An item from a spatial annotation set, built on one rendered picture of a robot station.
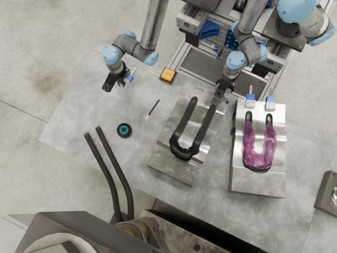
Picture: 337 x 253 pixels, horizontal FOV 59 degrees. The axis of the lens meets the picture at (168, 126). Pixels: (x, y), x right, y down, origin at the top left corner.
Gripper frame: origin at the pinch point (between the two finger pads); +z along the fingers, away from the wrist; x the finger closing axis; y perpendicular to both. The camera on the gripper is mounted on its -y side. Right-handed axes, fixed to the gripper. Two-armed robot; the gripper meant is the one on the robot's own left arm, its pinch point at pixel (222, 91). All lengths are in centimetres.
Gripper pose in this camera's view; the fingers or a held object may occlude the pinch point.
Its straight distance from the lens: 169.5
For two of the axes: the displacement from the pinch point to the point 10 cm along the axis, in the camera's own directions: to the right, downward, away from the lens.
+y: 4.9, -8.4, 2.2
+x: -8.7, -4.7, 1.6
